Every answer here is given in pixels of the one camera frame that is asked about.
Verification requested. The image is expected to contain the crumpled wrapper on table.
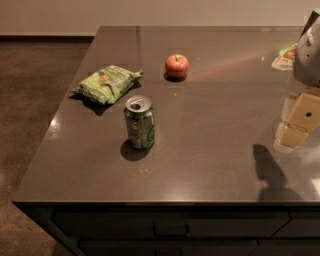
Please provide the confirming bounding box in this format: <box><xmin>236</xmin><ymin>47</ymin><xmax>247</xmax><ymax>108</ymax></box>
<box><xmin>271</xmin><ymin>43</ymin><xmax>298</xmax><ymax>71</ymax></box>

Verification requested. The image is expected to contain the green soda can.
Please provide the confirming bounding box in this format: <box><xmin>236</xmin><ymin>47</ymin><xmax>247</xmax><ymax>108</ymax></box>
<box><xmin>124</xmin><ymin>95</ymin><xmax>155</xmax><ymax>149</ymax></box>

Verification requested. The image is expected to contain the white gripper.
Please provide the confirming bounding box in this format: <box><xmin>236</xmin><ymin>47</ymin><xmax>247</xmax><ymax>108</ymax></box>
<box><xmin>277</xmin><ymin>9</ymin><xmax>320</xmax><ymax>149</ymax></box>

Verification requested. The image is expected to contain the green chip bag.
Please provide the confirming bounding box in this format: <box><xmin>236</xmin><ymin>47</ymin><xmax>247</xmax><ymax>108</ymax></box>
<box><xmin>71</xmin><ymin>65</ymin><xmax>143</xmax><ymax>105</ymax></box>

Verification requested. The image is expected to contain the dark cabinet drawer front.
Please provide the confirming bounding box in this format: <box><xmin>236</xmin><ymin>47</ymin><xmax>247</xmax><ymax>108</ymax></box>
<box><xmin>53</xmin><ymin>211</ymin><xmax>289</xmax><ymax>240</ymax></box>

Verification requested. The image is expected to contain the red apple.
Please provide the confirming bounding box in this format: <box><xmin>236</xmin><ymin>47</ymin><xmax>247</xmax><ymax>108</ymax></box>
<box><xmin>165</xmin><ymin>54</ymin><xmax>189</xmax><ymax>79</ymax></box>

